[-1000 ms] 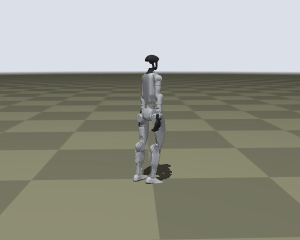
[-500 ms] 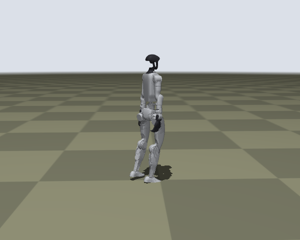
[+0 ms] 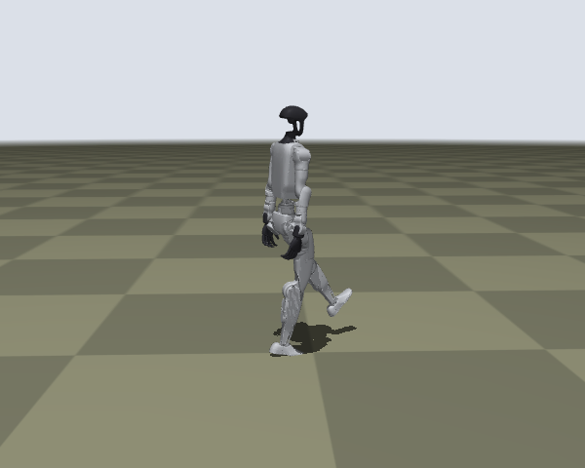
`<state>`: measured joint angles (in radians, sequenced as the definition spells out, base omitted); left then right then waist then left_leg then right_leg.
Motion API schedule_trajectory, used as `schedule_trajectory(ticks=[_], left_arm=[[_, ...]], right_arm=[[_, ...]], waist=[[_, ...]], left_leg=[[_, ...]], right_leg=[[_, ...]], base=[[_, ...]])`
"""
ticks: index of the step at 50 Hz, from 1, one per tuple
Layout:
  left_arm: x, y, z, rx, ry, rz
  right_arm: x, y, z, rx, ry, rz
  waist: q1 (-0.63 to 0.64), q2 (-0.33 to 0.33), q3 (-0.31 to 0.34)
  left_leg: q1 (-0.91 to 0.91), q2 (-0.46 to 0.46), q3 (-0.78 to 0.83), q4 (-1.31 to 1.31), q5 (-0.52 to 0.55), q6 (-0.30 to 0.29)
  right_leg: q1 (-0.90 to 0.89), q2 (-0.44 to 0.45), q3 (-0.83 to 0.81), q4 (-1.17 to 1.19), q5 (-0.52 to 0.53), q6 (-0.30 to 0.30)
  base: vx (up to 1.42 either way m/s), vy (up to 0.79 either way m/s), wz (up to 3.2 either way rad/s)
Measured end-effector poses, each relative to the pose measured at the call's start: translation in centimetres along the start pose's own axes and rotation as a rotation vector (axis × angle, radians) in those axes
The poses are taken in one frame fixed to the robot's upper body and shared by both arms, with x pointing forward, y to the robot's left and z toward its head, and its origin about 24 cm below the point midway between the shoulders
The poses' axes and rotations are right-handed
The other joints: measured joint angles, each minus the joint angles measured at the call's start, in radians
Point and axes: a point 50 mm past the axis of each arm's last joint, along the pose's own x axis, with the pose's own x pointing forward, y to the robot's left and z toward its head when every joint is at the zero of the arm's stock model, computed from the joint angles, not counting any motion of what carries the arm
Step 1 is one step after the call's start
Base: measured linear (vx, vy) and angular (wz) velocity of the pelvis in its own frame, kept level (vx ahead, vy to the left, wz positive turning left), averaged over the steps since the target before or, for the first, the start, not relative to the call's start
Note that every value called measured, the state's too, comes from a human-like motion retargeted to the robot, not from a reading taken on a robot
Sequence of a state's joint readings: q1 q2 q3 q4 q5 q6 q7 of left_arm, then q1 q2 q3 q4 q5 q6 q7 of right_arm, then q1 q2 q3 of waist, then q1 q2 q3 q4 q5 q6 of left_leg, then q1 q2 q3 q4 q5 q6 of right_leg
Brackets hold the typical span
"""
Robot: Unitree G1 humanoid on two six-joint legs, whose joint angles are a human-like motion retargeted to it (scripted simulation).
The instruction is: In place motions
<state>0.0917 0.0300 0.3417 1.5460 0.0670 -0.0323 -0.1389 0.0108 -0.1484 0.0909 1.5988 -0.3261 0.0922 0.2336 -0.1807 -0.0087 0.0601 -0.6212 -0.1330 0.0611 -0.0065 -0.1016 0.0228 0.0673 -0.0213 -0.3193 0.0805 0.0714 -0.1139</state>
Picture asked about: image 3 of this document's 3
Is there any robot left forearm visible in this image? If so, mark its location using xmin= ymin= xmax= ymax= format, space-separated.
xmin=262 ymin=184 xmax=277 ymax=221

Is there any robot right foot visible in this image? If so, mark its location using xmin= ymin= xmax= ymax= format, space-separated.
xmin=269 ymin=342 xmax=304 ymax=356

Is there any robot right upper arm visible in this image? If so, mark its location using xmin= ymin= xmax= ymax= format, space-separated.
xmin=292 ymin=146 xmax=312 ymax=199

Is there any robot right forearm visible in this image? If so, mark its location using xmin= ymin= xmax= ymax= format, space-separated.
xmin=293 ymin=187 xmax=311 ymax=235

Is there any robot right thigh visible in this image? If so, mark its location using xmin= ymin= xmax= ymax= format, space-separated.
xmin=282 ymin=222 xmax=314 ymax=297

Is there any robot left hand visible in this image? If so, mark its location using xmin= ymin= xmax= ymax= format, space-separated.
xmin=262 ymin=213 xmax=279 ymax=248

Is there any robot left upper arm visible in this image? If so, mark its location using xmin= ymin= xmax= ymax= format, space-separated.
xmin=267 ymin=142 xmax=276 ymax=188

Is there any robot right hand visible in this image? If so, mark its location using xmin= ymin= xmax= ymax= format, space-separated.
xmin=281 ymin=225 xmax=304 ymax=260

